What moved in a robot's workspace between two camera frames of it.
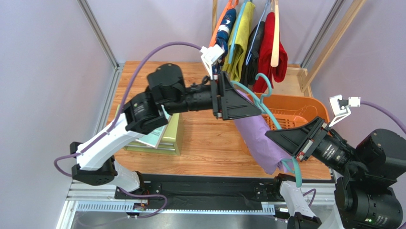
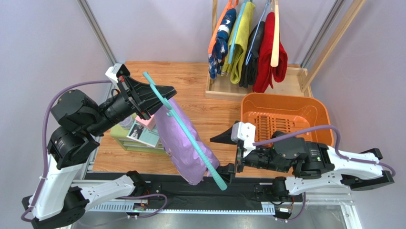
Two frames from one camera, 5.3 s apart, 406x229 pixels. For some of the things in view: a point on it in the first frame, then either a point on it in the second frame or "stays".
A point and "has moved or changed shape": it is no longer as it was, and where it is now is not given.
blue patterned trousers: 222,37 stays
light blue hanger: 234,35 stays
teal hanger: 289,163 -> 172,112
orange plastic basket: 289,110 stays
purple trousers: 268,154 has moved or changed shape
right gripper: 310,141 -> 239,157
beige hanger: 274,57 stays
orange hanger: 230,4 stays
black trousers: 248,76 stays
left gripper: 233,105 -> 138,96
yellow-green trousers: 233,62 stays
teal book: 153,139 stays
